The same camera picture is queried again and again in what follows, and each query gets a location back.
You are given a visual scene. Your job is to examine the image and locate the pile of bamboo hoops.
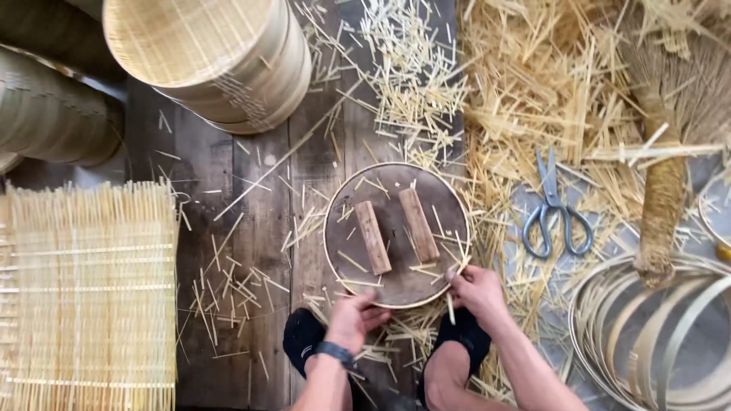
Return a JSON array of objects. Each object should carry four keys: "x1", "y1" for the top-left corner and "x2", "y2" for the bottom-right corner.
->
[{"x1": 568, "y1": 253, "x2": 731, "y2": 411}]

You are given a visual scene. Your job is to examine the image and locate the person's right leg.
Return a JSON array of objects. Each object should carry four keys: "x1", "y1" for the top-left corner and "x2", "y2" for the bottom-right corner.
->
[{"x1": 424, "y1": 341, "x2": 517, "y2": 411}]

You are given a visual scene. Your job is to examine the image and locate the heap of bamboo offcuts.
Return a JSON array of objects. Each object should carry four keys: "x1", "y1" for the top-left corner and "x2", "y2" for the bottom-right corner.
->
[{"x1": 457, "y1": 0, "x2": 731, "y2": 400}]

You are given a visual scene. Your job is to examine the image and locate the person's left hand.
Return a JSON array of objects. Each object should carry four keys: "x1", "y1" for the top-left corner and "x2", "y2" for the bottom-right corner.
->
[{"x1": 324, "y1": 290, "x2": 393, "y2": 356}]

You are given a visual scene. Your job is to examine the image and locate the stack of dark bamboo steamers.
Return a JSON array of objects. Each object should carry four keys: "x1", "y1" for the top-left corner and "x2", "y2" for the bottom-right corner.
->
[{"x1": 0, "y1": 0, "x2": 128, "y2": 175}]

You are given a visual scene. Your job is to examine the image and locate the straw broom with wrapped handle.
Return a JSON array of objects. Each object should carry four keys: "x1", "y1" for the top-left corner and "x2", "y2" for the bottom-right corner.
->
[{"x1": 617, "y1": 0, "x2": 731, "y2": 288}]

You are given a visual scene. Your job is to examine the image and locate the stack of light bamboo steamers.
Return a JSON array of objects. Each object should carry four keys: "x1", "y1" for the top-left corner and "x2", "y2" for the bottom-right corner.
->
[{"x1": 102, "y1": 0, "x2": 313, "y2": 135}]

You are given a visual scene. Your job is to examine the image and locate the short wooden block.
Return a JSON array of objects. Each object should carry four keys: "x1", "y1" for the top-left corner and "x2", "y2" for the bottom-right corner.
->
[
  {"x1": 354, "y1": 200, "x2": 393, "y2": 276},
  {"x1": 398, "y1": 187, "x2": 441, "y2": 264}
]

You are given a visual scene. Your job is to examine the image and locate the round wooden board with bamboo ring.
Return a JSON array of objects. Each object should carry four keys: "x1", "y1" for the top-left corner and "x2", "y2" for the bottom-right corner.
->
[{"x1": 322, "y1": 162, "x2": 471, "y2": 310}]

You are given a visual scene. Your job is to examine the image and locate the person's left foot black sock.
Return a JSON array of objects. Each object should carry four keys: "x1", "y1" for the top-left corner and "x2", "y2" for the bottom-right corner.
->
[{"x1": 283, "y1": 308, "x2": 328, "y2": 379}]

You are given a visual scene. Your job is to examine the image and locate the person's right hand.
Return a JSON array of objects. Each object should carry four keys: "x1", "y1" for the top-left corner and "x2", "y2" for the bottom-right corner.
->
[{"x1": 444, "y1": 264, "x2": 517, "y2": 338}]

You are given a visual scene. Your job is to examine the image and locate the person's right foot black sock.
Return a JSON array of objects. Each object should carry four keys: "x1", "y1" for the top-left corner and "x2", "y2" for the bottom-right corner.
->
[{"x1": 417, "y1": 307, "x2": 492, "y2": 407}]

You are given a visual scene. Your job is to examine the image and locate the person's foot black sock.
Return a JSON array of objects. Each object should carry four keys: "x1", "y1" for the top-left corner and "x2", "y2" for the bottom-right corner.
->
[
  {"x1": 283, "y1": 308, "x2": 328, "y2": 379},
  {"x1": 417, "y1": 307, "x2": 492, "y2": 407}
]

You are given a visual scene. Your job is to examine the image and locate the scattered thin bamboo sticks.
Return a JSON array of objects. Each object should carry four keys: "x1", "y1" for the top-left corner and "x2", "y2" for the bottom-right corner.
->
[{"x1": 294, "y1": 0, "x2": 470, "y2": 169}]

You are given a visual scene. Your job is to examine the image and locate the black wristband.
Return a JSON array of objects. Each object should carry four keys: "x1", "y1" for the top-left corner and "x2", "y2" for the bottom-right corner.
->
[{"x1": 314, "y1": 341, "x2": 356, "y2": 370}]

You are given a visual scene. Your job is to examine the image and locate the long thin bamboo strip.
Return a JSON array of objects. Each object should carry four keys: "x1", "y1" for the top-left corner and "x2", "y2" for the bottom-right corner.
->
[{"x1": 214, "y1": 79, "x2": 364, "y2": 223}]

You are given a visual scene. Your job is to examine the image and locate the grey metal scissors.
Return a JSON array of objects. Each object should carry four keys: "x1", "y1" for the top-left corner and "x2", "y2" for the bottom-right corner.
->
[{"x1": 521, "y1": 147, "x2": 595, "y2": 260}]

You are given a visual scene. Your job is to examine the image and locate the stack of woven bamboo mats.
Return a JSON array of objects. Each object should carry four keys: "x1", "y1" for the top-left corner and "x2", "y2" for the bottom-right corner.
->
[{"x1": 0, "y1": 179, "x2": 181, "y2": 411}]

